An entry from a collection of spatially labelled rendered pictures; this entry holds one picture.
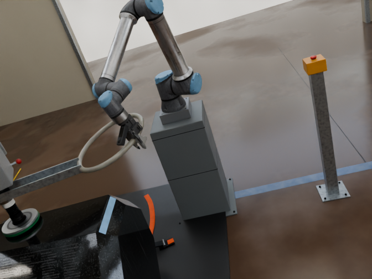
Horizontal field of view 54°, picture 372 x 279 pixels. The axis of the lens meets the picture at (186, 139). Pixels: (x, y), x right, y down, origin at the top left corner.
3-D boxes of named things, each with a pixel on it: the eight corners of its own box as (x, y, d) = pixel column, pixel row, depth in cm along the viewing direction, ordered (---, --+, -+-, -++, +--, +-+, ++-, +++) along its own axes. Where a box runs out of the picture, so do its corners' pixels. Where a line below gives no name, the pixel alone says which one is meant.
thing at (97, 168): (85, 187, 197) (81, 183, 195) (74, 154, 239) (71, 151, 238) (155, 129, 202) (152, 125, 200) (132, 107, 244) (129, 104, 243)
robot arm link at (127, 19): (121, -5, 225) (86, 93, 205) (137, -8, 218) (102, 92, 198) (132, 8, 234) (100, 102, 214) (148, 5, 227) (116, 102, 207)
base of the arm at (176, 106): (160, 106, 283) (156, 94, 278) (184, 98, 283) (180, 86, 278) (163, 115, 266) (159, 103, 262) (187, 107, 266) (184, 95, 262)
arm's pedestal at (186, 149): (180, 190, 342) (150, 110, 304) (232, 178, 334) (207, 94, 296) (177, 227, 298) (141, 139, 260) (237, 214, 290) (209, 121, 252)
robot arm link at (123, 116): (117, 118, 191) (107, 119, 198) (123, 125, 193) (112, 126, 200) (127, 107, 196) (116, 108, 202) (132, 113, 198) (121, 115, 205)
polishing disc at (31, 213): (45, 208, 219) (44, 207, 219) (22, 234, 202) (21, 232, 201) (18, 210, 227) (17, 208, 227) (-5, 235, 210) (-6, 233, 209)
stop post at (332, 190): (350, 197, 269) (334, 57, 221) (323, 202, 273) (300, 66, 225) (341, 181, 287) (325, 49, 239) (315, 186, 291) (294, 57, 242)
